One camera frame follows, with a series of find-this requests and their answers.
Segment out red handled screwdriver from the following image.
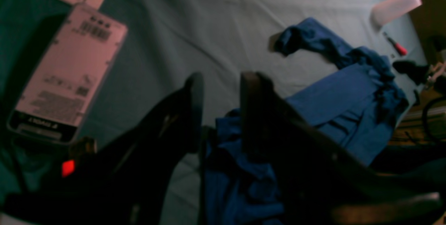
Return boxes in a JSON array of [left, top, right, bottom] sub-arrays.
[[383, 32, 408, 56]]

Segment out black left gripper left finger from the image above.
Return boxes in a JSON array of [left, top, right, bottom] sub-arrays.
[[3, 72, 204, 225]]

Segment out clear plastic blister pack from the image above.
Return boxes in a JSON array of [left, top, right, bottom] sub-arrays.
[[6, 4, 129, 145]]

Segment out translucent plastic cup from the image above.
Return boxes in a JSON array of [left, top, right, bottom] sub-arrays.
[[371, 0, 422, 27]]

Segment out blue t-shirt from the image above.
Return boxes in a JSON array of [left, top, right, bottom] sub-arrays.
[[204, 17, 408, 225]]

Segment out orange black utility knife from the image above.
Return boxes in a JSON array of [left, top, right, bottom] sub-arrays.
[[61, 137, 97, 178]]

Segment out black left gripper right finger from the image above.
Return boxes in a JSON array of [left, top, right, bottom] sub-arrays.
[[240, 72, 443, 225]]

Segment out teal table cloth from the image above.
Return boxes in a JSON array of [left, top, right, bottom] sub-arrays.
[[0, 0, 429, 225]]

